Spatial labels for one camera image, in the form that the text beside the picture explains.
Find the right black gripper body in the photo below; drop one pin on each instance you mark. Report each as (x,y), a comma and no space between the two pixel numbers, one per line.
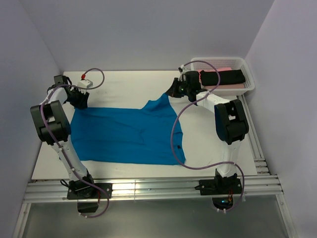
(185,89)

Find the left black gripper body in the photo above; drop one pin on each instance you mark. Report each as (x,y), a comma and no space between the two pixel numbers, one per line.
(76,95)

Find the blue t-shirt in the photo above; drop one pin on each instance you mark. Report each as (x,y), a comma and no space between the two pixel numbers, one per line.
(137,136)

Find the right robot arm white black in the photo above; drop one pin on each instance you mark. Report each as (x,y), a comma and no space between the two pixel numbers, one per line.
(231,124)

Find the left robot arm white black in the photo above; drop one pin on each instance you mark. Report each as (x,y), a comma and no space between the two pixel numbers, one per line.
(53,128)

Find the black rolled t-shirt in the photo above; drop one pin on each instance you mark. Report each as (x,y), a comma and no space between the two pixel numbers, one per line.
(227,77)

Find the pink folded t-shirt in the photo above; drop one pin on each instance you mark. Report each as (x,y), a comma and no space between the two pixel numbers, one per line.
(233,86)

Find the white plastic basket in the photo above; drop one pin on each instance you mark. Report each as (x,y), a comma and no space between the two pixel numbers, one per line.
(235,63)

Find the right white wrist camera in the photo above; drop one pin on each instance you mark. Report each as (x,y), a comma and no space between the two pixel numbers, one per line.
(182,69)

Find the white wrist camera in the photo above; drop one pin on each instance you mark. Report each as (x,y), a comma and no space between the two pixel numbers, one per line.
(182,69)
(85,84)

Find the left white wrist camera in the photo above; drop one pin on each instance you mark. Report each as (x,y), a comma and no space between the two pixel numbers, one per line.
(85,84)

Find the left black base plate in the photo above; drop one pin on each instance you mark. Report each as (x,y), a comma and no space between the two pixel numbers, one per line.
(104,189)

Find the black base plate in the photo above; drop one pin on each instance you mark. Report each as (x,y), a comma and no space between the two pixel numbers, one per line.
(219,186)
(104,189)

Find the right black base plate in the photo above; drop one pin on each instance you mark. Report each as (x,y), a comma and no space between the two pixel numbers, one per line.
(219,186)

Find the aluminium rail frame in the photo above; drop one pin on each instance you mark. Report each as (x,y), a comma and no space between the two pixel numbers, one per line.
(161,201)

